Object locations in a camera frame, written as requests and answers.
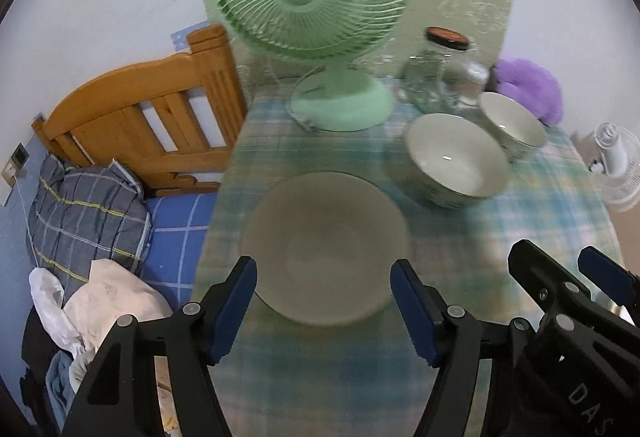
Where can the wooden bed headboard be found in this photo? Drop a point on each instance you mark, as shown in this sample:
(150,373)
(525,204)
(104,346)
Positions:
(125,97)

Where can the blue checked bed sheet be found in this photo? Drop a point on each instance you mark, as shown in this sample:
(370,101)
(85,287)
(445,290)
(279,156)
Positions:
(175,237)

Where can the cream cloth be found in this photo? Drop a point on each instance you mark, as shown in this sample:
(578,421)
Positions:
(120,297)

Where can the wall socket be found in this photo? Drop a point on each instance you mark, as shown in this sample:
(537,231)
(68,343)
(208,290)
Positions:
(17,154)

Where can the blue clothing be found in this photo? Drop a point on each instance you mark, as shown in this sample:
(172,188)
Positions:
(60,382)

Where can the purple plush toy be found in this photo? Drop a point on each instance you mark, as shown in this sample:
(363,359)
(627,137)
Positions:
(530,82)

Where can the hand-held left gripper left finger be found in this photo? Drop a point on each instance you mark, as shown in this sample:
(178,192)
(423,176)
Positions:
(232,312)

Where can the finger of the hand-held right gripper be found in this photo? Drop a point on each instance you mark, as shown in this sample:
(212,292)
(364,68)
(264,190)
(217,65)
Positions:
(607,277)
(545,277)

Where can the glass jar with dark lid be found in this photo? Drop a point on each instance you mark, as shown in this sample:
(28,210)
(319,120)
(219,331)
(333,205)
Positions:
(430,77)

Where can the grey plaid pillow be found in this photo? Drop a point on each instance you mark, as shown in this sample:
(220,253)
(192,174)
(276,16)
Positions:
(85,217)

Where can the small-flower patterned bowl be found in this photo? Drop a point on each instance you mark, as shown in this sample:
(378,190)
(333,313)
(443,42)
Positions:
(515,119)

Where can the white standing fan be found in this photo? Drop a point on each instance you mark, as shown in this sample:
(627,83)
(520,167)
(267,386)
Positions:
(615,162)

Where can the green plaid tablecloth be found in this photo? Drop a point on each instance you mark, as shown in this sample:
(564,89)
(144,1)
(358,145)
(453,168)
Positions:
(325,367)

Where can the blue floral bowl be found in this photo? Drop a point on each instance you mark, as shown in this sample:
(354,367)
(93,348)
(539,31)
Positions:
(450,152)

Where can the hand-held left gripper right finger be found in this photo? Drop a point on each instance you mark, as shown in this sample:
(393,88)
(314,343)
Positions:
(415,312)

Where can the black clothing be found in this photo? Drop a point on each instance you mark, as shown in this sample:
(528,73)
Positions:
(35,352)

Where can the beige plate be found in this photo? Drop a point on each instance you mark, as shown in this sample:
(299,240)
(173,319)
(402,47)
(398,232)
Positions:
(325,242)

